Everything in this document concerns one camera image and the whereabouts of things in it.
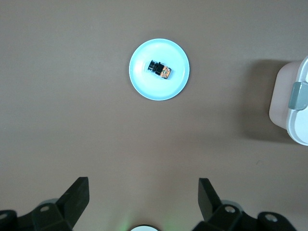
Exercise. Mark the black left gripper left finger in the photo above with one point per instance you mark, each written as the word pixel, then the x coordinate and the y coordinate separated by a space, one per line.
pixel 72 204

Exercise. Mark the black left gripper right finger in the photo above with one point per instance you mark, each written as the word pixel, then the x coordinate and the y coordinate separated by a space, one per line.
pixel 216 211

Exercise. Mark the orange black switch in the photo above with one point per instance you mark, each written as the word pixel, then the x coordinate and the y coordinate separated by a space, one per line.
pixel 160 70

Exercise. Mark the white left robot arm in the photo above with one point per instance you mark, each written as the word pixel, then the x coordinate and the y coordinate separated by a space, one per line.
pixel 144 228

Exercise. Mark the white lidded storage box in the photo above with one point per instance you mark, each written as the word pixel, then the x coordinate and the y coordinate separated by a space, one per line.
pixel 298 120

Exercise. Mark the light blue round plate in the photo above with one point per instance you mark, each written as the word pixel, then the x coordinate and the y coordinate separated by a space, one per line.
pixel 156 89

